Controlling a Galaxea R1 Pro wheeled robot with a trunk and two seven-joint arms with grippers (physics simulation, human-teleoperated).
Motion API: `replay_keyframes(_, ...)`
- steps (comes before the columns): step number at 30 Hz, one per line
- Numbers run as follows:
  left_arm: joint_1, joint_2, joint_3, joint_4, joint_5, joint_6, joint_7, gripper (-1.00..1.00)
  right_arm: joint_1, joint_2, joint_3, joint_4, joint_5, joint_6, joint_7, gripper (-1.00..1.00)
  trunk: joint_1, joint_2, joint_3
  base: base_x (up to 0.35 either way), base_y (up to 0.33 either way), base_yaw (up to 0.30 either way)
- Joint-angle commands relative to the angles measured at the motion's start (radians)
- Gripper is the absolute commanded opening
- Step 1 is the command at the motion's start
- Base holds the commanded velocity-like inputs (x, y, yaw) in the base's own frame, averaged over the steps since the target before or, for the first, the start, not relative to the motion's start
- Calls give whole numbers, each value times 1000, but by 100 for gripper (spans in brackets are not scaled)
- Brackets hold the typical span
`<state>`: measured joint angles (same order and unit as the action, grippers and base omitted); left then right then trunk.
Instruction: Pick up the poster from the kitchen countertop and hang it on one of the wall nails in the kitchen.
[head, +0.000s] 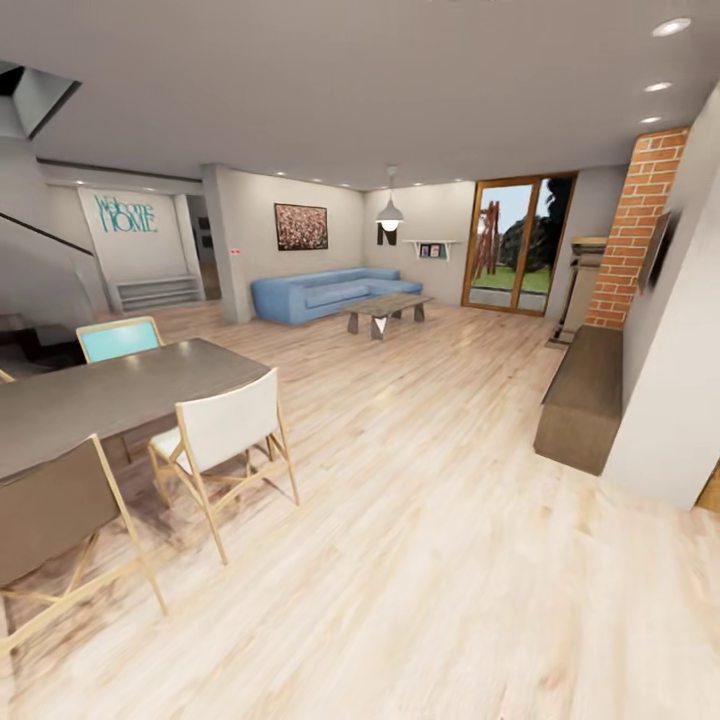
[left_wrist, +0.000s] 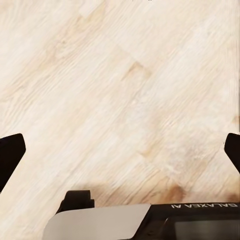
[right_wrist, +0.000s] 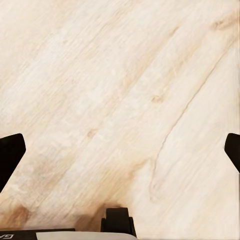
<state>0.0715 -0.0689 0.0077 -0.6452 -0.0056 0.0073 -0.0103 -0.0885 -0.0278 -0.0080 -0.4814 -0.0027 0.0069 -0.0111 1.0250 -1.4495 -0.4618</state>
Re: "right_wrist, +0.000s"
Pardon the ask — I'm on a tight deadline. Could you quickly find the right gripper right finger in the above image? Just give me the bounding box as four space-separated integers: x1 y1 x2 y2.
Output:
224 133 240 172

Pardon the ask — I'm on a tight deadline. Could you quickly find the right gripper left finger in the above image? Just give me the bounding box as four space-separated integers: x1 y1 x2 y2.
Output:
0 133 26 193

